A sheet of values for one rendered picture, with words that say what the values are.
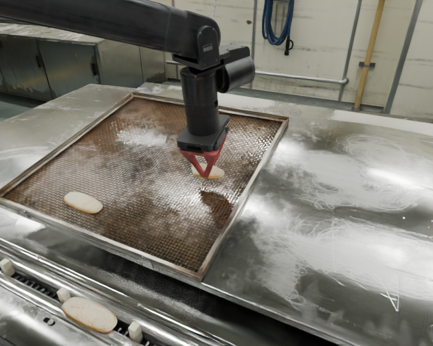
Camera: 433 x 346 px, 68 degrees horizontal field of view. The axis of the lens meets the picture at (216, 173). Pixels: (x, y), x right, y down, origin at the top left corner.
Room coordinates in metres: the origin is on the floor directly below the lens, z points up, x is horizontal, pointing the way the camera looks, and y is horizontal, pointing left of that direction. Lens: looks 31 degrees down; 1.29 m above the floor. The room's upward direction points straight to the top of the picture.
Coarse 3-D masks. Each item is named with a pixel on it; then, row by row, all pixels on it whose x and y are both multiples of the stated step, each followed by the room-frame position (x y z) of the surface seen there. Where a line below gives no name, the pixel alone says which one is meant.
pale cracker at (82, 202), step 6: (72, 192) 0.55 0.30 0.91; (78, 192) 0.55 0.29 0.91; (66, 198) 0.53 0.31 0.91; (72, 198) 0.53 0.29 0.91; (78, 198) 0.53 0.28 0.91; (84, 198) 0.53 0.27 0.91; (90, 198) 0.53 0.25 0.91; (72, 204) 0.51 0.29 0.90; (78, 204) 0.51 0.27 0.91; (84, 204) 0.51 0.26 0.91; (90, 204) 0.51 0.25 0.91; (96, 204) 0.51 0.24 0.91; (84, 210) 0.50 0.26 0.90; (90, 210) 0.50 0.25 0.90; (96, 210) 0.50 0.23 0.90
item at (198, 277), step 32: (128, 96) 0.97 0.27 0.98; (160, 96) 0.95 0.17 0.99; (96, 128) 0.81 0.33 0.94; (128, 128) 0.80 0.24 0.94; (160, 128) 0.79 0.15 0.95; (256, 128) 0.75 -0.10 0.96; (64, 160) 0.68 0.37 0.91; (128, 160) 0.66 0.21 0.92; (224, 160) 0.63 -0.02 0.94; (256, 160) 0.63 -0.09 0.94; (0, 192) 0.57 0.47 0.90; (96, 192) 0.56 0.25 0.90; (192, 192) 0.54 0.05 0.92; (224, 192) 0.53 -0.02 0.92; (64, 224) 0.46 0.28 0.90; (96, 224) 0.47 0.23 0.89; (192, 224) 0.45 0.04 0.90; (224, 224) 0.45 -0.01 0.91
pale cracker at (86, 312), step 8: (64, 304) 0.32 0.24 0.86; (72, 304) 0.32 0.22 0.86; (80, 304) 0.32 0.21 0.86; (88, 304) 0.32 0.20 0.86; (96, 304) 0.32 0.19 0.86; (64, 312) 0.31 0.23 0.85; (72, 312) 0.30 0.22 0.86; (80, 312) 0.30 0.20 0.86; (88, 312) 0.30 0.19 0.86; (96, 312) 0.30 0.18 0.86; (104, 312) 0.30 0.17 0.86; (112, 312) 0.31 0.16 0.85; (80, 320) 0.29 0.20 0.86; (88, 320) 0.29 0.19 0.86; (96, 320) 0.29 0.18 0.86; (104, 320) 0.29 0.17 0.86; (112, 320) 0.29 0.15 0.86; (96, 328) 0.28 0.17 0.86; (104, 328) 0.28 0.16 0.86; (112, 328) 0.28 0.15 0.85
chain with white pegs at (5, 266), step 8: (0, 264) 0.39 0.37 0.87; (8, 264) 0.39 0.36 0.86; (8, 272) 0.39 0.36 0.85; (24, 280) 0.38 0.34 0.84; (40, 288) 0.37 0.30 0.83; (48, 288) 0.36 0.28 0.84; (64, 288) 0.34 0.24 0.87; (48, 296) 0.35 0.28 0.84; (56, 296) 0.35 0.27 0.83; (64, 296) 0.33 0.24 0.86; (120, 328) 0.29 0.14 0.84; (128, 328) 0.27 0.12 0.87; (136, 328) 0.27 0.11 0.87; (136, 336) 0.27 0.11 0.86; (144, 344) 0.27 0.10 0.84; (152, 344) 0.27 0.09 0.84
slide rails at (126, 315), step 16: (0, 256) 0.43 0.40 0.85; (16, 256) 0.43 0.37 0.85; (0, 272) 0.39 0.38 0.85; (32, 272) 0.39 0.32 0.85; (48, 272) 0.39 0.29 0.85; (16, 288) 0.35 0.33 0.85; (32, 288) 0.35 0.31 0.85; (80, 288) 0.35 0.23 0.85; (48, 304) 0.32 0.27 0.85; (112, 304) 0.32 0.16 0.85; (128, 320) 0.30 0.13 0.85; (144, 320) 0.30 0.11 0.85; (112, 336) 0.27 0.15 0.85; (160, 336) 0.27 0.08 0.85; (176, 336) 0.27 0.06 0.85
